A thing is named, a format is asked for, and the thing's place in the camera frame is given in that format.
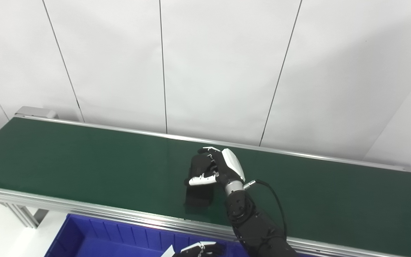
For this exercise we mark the green conveyor belt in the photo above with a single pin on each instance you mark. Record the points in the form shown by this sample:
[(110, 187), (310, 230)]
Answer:
[(102, 167)]

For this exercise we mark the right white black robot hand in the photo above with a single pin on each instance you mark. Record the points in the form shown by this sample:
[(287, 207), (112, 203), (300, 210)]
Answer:
[(228, 167)]

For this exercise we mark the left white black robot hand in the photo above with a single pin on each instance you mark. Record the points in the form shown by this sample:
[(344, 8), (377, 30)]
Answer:
[(194, 250)]

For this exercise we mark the blue plastic bin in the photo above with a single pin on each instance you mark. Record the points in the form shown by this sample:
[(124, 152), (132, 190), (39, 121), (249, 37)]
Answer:
[(105, 242)]

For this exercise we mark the black cylinder block part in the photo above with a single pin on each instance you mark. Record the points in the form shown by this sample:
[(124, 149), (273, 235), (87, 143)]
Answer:
[(200, 194)]

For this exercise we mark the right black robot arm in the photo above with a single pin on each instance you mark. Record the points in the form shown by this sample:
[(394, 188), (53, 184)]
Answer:
[(255, 225)]

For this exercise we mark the aluminium conveyor leg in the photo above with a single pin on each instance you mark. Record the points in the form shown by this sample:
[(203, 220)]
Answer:
[(23, 214)]

